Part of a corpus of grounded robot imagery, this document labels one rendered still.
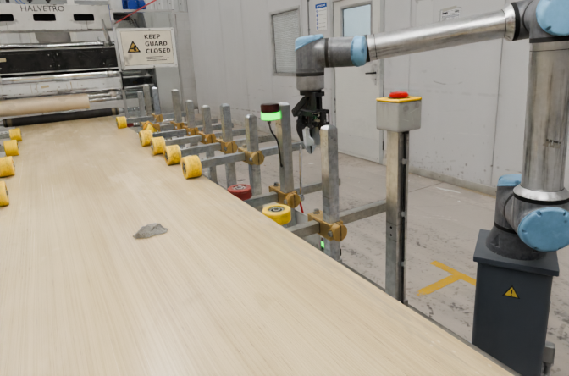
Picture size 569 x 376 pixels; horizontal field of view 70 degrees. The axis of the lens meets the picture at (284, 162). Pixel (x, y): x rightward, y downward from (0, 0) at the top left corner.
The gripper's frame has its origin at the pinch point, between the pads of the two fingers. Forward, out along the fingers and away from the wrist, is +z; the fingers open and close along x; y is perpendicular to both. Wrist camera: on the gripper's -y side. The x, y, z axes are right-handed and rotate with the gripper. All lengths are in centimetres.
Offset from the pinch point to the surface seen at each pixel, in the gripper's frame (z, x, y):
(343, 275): 11, -30, 56
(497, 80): -1, 259, -99
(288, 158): 2.1, -7.7, -1.3
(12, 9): -77, -83, -285
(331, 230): 18.0, -10.1, 25.1
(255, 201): 16.0, -19.1, -5.5
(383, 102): -20, -11, 47
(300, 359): 11, -50, 70
